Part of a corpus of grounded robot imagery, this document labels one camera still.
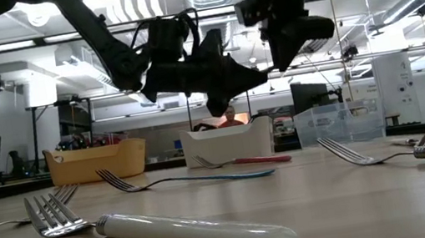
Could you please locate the clear plastic bin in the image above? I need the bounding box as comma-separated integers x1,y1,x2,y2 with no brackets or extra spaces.
291,95,388,152

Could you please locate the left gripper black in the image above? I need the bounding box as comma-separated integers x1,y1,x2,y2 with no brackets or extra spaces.
133,22,274,129

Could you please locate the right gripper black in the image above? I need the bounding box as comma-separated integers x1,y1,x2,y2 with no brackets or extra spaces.
261,0,341,73

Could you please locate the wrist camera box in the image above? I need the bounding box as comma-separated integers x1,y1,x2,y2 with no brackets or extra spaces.
143,10,205,68
232,0,271,30

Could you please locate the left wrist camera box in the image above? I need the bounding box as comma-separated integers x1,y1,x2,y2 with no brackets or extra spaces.
143,10,205,68

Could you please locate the white plastic bin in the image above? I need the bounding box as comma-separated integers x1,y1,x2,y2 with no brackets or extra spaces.
178,114,278,171

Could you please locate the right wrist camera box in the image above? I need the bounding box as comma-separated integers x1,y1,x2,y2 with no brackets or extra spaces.
232,0,271,30

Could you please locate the person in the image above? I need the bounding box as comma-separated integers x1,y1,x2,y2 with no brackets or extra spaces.
215,104,246,130

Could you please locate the black aluminium rig frame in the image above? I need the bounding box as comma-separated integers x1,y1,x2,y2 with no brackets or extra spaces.
0,0,425,203

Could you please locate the black metal frame stand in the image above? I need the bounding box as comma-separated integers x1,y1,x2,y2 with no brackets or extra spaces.
24,72,258,172

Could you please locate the yellow plastic bin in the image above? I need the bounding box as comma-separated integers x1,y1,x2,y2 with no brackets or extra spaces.
42,135,151,190

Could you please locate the large black monitor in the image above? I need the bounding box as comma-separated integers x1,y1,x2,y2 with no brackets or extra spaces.
289,78,332,116

